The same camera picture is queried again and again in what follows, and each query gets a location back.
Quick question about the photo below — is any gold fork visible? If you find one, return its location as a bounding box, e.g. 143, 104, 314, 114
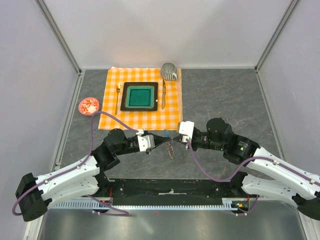
115, 83, 121, 115

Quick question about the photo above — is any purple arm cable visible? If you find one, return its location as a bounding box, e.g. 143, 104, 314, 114
187, 139, 320, 217
12, 111, 141, 217

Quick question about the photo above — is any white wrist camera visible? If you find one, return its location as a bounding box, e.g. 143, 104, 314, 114
177, 121, 195, 149
136, 129, 156, 153

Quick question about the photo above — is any black teal square plate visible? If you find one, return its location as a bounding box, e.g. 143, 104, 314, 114
120, 82, 159, 112

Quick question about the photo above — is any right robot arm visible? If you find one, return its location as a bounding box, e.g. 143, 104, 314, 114
177, 118, 320, 220

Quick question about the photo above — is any gold knife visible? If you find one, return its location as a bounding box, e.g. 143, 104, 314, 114
161, 79, 167, 109

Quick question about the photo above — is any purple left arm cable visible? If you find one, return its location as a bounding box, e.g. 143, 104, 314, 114
12, 111, 141, 217

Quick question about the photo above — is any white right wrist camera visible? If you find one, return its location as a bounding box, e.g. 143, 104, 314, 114
177, 121, 195, 149

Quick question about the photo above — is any grey slotted cable duct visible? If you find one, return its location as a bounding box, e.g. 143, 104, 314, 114
51, 198, 249, 211

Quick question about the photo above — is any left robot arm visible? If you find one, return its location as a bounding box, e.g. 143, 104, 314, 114
12, 128, 171, 222

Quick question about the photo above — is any yellow checkered cloth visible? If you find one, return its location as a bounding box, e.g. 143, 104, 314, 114
101, 66, 183, 131

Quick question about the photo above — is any aluminium corner post left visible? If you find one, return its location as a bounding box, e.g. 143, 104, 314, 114
35, 0, 82, 75

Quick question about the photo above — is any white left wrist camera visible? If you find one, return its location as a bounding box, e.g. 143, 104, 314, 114
136, 129, 156, 153

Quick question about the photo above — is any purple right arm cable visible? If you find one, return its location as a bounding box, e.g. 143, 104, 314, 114
187, 139, 320, 217

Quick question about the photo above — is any aluminium corner post right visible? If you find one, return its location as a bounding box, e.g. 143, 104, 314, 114
254, 0, 300, 74

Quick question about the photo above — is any grey striped mug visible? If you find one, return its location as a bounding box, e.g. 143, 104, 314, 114
160, 62, 178, 81

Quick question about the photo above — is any aluminium corner post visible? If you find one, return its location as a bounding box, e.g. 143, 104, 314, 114
254, 0, 300, 74
35, 0, 82, 75

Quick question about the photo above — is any red white patterned bowl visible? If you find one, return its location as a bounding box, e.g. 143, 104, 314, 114
78, 97, 100, 116

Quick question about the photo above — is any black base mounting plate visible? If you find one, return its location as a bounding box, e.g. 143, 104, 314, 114
92, 178, 248, 204

